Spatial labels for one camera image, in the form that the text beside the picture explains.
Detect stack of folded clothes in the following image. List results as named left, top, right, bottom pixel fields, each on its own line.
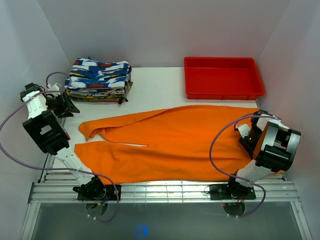
left=66, top=80, right=133, bottom=105

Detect red plastic tray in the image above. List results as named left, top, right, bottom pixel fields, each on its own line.
left=184, top=57, right=265, bottom=101

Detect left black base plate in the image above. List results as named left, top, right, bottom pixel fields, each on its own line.
left=76, top=184, right=122, bottom=201

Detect blue patterned folded trousers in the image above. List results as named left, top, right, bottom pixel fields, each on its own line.
left=65, top=57, right=132, bottom=90

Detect aluminium frame rails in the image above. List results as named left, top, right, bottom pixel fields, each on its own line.
left=21, top=117, right=312, bottom=240

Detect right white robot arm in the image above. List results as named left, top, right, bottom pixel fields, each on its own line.
left=225, top=110, right=301, bottom=199

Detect orange trousers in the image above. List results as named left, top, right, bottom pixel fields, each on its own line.
left=74, top=105, right=256, bottom=184

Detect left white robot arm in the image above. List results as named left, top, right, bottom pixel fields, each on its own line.
left=20, top=82, right=106, bottom=200

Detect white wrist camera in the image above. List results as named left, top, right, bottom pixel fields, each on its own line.
left=47, top=83, right=61, bottom=96
left=234, top=123, right=251, bottom=138

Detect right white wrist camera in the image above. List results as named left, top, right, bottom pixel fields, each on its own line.
left=234, top=123, right=251, bottom=138

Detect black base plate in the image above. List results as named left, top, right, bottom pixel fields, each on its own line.
left=209, top=184, right=256, bottom=200
left=76, top=184, right=122, bottom=201

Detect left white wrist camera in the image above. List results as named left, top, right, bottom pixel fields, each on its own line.
left=47, top=83, right=61, bottom=96

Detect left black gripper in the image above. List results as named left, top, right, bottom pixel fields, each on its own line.
left=45, top=92, right=80, bottom=119

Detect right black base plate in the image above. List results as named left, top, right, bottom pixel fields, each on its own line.
left=209, top=184, right=256, bottom=200

